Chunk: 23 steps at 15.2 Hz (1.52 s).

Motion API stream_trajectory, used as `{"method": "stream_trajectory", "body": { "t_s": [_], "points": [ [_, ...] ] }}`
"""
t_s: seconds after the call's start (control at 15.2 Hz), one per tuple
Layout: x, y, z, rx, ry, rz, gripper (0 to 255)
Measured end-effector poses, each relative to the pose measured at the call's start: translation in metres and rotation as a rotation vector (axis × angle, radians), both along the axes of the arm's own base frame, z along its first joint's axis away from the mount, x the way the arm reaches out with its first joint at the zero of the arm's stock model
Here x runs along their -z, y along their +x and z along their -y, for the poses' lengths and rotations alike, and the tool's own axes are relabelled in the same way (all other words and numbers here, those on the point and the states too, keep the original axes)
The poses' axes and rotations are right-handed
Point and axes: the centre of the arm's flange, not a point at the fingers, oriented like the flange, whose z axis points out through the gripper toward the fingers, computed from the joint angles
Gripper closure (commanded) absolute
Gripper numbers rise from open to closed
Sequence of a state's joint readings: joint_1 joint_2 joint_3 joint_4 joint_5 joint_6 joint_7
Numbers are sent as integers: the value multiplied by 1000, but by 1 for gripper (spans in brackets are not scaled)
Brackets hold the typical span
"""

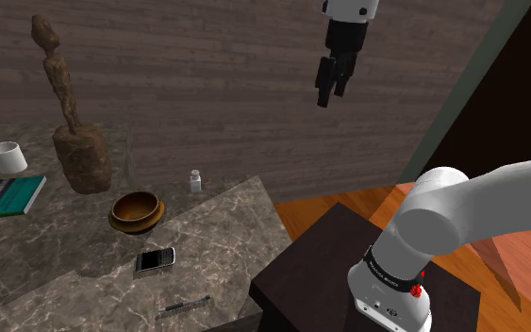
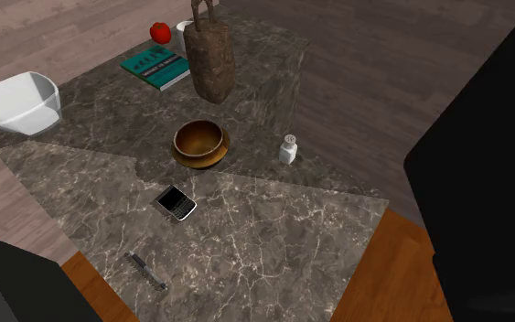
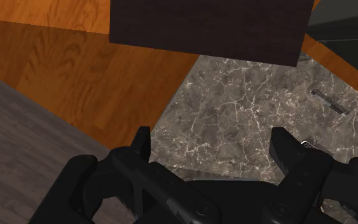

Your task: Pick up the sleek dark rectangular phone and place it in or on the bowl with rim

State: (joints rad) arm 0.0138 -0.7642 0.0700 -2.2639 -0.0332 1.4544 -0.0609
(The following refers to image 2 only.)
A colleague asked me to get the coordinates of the white salt shaker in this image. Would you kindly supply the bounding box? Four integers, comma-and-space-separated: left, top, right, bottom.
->
278, 134, 299, 166

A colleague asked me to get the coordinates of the brown wooden plate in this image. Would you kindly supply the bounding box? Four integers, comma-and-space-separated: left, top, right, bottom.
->
170, 127, 231, 170

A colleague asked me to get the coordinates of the brown wooden bowl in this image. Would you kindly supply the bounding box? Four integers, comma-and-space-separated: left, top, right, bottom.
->
173, 118, 225, 158

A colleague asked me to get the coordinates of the black keypad phone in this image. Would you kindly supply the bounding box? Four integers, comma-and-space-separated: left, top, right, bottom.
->
151, 184, 198, 223

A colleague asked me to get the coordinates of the teal book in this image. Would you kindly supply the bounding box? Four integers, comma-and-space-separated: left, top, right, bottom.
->
119, 45, 192, 92

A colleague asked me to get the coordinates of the white cup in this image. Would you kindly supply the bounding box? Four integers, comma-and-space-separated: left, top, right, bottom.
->
176, 20, 195, 53

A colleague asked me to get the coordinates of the grey pen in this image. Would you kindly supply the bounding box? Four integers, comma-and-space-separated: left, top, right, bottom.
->
123, 250, 169, 293

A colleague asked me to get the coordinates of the red tomato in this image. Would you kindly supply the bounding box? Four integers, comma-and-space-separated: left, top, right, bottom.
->
149, 21, 173, 45

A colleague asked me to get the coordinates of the large black block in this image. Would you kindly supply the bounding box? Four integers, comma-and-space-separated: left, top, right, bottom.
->
402, 0, 515, 322

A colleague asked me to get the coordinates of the white angular bowl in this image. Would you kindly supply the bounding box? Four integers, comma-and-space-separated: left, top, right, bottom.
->
0, 70, 63, 136

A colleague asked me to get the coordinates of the dark grey block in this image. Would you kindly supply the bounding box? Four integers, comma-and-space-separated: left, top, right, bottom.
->
0, 229, 104, 322

